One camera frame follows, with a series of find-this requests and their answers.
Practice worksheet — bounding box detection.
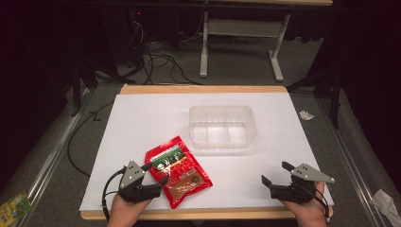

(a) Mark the metal floor rail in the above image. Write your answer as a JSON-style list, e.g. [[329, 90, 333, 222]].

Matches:
[[316, 96, 387, 227], [17, 87, 93, 227]]

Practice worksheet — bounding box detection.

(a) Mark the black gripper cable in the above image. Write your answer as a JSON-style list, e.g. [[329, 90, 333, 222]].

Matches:
[[297, 182, 332, 223], [100, 166, 128, 222]]

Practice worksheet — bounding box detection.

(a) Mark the crumpled white paper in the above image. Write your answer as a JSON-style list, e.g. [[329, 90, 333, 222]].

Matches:
[[298, 110, 316, 122]]

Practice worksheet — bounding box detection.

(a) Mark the tangle of black cables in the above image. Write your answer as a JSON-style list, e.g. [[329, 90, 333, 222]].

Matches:
[[125, 10, 203, 87]]

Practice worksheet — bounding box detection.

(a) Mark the person's right hand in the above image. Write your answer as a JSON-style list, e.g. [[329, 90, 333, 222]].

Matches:
[[280, 181, 329, 227]]

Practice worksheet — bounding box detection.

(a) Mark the red snack packet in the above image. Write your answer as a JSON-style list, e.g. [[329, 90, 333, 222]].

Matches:
[[144, 135, 214, 210]]

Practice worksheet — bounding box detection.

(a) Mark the person's left hand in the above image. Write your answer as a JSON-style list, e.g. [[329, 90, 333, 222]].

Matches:
[[106, 192, 153, 227]]

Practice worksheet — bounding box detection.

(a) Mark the black floor cable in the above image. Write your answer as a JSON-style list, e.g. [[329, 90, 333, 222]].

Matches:
[[66, 100, 115, 178]]

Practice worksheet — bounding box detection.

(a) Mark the white desk frame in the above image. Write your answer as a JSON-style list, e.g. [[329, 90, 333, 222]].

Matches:
[[198, 0, 334, 83]]

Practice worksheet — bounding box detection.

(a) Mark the black metal stand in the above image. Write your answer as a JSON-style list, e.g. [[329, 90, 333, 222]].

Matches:
[[69, 58, 99, 118], [285, 66, 342, 131]]

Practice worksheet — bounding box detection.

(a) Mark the clear plastic container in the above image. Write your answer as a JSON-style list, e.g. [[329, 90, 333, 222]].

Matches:
[[187, 104, 257, 150]]

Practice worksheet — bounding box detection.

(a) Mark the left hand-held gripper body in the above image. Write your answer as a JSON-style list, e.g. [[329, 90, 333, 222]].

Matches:
[[117, 160, 164, 203]]

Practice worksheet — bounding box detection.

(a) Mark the white cloth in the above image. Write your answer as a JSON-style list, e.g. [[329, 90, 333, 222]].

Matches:
[[370, 188, 401, 227]]

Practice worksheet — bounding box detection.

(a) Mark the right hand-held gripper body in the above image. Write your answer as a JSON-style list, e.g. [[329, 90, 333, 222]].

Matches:
[[270, 163, 336, 204]]

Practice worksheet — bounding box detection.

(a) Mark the white table mat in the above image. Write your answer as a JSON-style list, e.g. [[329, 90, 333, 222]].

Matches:
[[78, 92, 335, 213]]

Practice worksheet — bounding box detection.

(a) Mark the green yellow packet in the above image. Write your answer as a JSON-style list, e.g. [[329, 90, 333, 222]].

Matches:
[[0, 190, 34, 227]]

